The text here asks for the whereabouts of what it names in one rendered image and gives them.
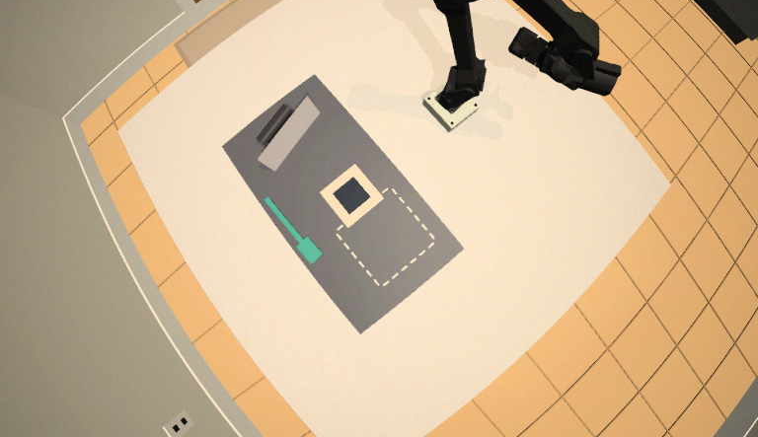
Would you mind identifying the green flat paddle shape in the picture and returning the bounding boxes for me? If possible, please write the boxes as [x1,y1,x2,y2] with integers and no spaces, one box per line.
[265,196,323,264]

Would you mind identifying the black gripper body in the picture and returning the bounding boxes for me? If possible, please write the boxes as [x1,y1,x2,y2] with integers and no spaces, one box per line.
[508,27,578,91]

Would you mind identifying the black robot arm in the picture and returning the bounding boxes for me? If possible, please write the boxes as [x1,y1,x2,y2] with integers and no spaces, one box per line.
[433,0,622,114]

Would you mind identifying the beige square tile with dark centre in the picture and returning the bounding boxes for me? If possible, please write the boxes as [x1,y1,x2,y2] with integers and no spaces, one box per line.
[320,164,384,228]

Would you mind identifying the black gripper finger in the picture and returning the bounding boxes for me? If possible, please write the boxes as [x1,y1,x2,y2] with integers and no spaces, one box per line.
[525,37,548,65]

